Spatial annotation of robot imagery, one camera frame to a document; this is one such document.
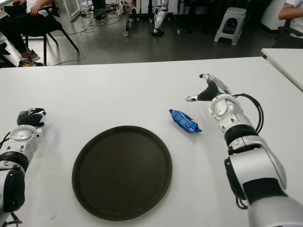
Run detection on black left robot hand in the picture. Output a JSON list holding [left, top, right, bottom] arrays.
[[17, 107, 47, 127]]

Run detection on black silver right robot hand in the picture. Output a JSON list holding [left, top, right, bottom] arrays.
[[186, 73, 232, 102]]

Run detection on blue Oreo cookie packet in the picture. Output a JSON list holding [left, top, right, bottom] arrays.
[[169, 108, 203, 134]]

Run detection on black chair at edge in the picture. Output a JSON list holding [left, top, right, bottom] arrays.
[[0, 42, 12, 69]]

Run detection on white side table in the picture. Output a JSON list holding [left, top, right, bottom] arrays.
[[261, 48, 303, 93]]

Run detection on grey plastic stool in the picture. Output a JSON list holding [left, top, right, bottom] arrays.
[[214, 7, 247, 45]]

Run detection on white humanoid robot leg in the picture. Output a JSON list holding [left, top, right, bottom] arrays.
[[151, 0, 169, 36]]

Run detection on seated person black trousers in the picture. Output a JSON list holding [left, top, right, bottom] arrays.
[[0, 0, 52, 67]]

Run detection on black office chair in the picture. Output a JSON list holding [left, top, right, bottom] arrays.
[[272, 18, 303, 49]]

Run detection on round dark brown tray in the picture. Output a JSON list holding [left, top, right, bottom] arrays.
[[71, 125, 173, 222]]

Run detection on black wheeled metal stand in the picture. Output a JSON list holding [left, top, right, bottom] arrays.
[[122, 0, 192, 37]]

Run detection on person in white shirt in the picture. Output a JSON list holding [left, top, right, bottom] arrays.
[[278, 0, 303, 38]]

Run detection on white framed glass panel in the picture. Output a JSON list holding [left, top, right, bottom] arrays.
[[62, 0, 81, 21]]

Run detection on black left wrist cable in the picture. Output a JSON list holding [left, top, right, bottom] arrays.
[[0, 131, 11, 146]]

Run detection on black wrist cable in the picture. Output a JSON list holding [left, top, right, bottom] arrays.
[[233, 93, 264, 133], [0, 131, 11, 146]]

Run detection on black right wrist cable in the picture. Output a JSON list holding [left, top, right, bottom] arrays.
[[233, 93, 264, 133]]

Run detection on white floor cable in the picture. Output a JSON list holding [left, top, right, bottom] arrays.
[[53, 14, 119, 66]]

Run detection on black metal frame chair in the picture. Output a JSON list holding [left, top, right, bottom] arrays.
[[4, 4, 80, 66]]

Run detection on black left elbow cable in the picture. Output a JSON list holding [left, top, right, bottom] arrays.
[[0, 211, 23, 227]]

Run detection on black elbow cable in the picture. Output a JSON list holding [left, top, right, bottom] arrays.
[[0, 211, 23, 227], [235, 189, 249, 209]]

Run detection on black right elbow cable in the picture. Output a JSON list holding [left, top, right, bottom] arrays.
[[235, 189, 249, 209]]

